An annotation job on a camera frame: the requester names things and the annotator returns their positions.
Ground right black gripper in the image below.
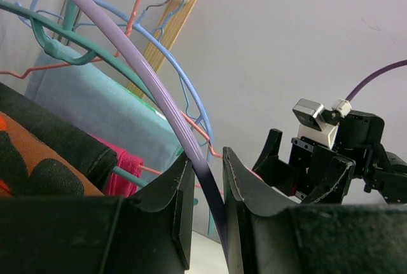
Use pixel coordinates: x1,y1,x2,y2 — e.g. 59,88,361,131
252,128,355,204

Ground black trousers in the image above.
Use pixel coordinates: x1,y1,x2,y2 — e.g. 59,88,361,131
1,84,118,191

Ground wooden clothes rack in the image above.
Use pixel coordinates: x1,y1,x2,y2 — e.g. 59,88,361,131
134,0,197,84

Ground blue plastic hanger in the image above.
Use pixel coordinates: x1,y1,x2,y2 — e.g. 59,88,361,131
0,0,212,147

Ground magenta trousers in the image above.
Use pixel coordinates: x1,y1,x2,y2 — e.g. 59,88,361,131
88,134,144,197

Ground pink wire hanger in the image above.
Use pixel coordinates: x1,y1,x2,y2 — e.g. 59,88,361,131
1,0,220,157

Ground light blue wire hanger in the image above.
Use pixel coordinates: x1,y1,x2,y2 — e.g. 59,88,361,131
29,0,196,51

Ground orange camouflage trousers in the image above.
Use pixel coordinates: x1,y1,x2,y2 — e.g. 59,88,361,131
1,113,102,198

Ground teal plastic hanger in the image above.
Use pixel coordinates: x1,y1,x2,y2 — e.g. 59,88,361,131
0,0,160,189

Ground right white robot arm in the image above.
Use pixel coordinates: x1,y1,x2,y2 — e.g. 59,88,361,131
252,109,406,204

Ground light blue trousers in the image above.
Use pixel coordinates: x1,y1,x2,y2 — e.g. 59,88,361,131
25,64,183,172

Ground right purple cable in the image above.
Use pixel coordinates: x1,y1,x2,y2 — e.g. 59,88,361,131
331,58,407,119

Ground lilac plastic hanger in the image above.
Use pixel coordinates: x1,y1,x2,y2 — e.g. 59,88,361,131
72,0,228,259

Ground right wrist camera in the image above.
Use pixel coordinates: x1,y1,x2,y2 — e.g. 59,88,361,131
293,99,338,149

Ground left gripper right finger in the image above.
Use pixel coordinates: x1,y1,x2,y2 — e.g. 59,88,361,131
223,147,406,273

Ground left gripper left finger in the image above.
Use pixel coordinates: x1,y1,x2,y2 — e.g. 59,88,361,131
1,155,195,273

